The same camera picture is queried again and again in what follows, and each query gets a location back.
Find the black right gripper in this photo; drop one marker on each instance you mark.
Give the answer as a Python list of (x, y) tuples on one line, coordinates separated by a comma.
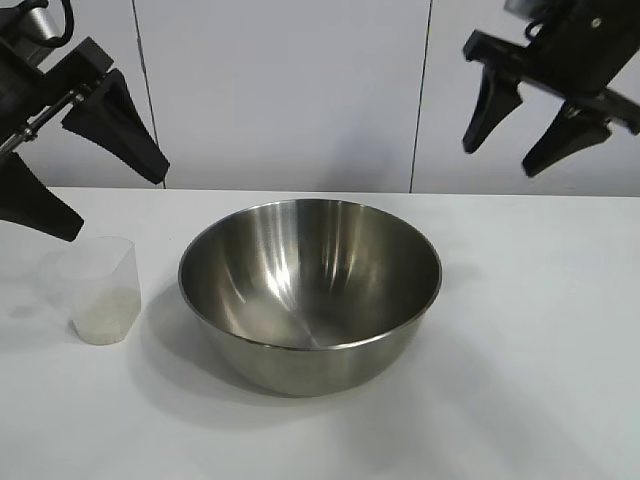
[(585, 50)]

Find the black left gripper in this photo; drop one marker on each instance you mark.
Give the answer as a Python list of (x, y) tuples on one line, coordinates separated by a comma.
[(30, 95)]

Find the clear plastic measuring cup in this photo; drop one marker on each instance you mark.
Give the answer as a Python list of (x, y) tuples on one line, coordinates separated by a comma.
[(112, 267)]

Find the white rice grains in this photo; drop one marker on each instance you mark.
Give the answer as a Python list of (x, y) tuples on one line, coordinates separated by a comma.
[(105, 317)]

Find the stainless steel mixing bowl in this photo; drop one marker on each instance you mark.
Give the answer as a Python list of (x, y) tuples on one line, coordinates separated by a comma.
[(300, 370)]

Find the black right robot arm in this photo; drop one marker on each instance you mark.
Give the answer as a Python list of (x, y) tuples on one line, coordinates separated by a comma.
[(522, 5)]

